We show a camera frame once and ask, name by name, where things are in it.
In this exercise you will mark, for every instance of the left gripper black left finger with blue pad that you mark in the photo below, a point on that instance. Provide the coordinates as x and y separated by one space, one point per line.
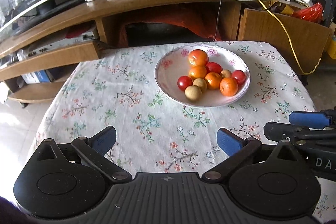
93 150

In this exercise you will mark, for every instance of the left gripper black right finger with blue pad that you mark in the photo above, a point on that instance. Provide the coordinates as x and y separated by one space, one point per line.
239 152

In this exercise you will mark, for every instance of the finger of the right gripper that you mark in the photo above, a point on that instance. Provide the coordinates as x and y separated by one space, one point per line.
279 131
317 120

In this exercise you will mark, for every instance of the orange mandarin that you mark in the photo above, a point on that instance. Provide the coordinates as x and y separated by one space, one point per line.
197 72
228 87
213 80

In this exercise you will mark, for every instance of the beige longan fruit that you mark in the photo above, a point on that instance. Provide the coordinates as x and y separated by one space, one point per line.
201 84
193 93
226 73

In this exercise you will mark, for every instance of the red cherry tomato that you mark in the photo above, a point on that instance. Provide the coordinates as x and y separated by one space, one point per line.
239 76
213 67
184 82

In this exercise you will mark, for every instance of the large red apple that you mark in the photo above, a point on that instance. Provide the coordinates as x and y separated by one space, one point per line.
198 58

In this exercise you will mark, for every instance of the floral white tablecloth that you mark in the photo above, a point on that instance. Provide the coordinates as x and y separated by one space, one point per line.
157 134

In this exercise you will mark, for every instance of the blue white box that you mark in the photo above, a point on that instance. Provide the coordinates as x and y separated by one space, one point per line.
43 76

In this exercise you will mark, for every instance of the white floral ceramic plate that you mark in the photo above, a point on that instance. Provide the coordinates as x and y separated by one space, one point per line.
168 74

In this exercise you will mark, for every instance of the red plastic bag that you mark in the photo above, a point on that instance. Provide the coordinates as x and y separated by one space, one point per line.
311 14

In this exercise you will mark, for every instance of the wooden tv cabinet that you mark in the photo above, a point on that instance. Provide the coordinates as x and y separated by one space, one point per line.
300 42

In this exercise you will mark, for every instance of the silver media player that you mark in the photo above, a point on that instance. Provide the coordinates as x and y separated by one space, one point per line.
54 41

